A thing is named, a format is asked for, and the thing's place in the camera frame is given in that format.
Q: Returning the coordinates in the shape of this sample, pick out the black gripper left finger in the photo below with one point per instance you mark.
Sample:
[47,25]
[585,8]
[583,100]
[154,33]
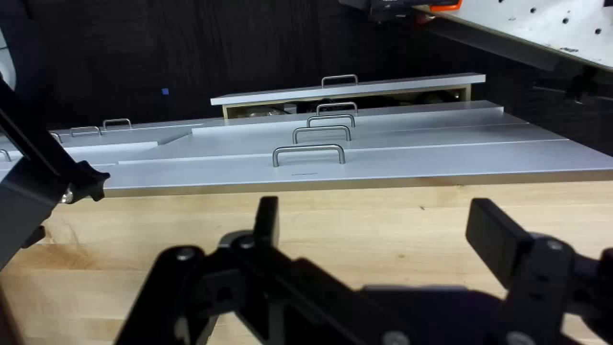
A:
[192,299]

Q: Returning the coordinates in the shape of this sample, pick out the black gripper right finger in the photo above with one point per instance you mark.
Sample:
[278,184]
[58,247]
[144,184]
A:
[543,280]

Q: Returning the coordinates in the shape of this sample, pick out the white drawer cabinet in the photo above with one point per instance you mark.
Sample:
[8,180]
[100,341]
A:
[414,146]

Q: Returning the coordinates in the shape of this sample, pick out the white pegboard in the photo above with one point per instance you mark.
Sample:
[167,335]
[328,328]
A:
[543,19]

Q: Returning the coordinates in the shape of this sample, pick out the orange black clamp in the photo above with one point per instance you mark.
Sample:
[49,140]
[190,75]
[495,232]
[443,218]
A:
[441,4]

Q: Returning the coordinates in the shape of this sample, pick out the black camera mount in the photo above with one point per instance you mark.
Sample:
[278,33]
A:
[26,192]

